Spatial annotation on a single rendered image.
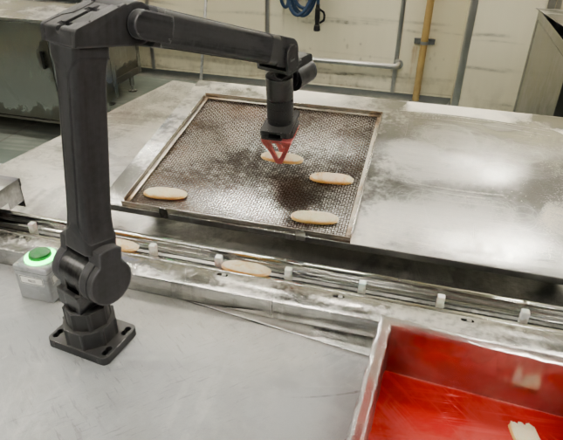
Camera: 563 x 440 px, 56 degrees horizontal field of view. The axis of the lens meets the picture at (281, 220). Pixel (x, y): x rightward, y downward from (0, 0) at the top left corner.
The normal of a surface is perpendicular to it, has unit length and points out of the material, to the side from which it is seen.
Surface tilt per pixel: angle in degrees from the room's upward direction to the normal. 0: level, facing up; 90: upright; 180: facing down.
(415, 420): 0
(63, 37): 82
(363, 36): 90
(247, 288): 0
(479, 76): 90
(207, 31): 87
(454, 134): 10
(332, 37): 90
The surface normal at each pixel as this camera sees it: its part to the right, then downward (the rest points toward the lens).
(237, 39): 0.81, 0.28
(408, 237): -0.03, -0.76
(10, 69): -0.25, 0.51
